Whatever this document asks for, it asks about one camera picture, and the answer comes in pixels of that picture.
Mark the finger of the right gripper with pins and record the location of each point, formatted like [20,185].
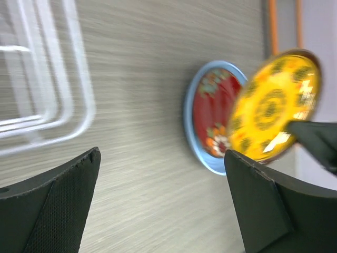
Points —
[319,138]

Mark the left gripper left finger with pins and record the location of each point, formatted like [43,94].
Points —
[48,212]

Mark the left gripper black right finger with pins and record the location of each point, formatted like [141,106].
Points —
[277,212]

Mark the brown yellow plate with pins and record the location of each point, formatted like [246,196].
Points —
[286,87]

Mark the light blue plate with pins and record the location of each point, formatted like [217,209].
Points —
[215,165]

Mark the red floral plate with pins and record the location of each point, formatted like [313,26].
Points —
[215,96]

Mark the orange wooden rack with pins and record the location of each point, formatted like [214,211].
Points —
[274,40]

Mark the white wire dish rack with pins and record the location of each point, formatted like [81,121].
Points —
[38,75]

